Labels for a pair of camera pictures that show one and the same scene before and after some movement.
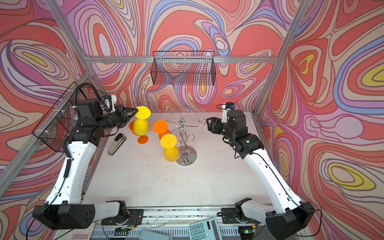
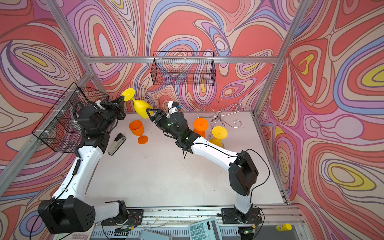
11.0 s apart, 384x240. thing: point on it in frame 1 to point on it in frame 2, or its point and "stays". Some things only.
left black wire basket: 55,127 stays
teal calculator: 207,229 stays
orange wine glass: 142,139 stays
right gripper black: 214,124 to 155,117
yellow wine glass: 141,124 to 140,107
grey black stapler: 118,142 stays
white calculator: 80,234 stays
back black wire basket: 184,68 stays
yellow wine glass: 171,152 to 218,133
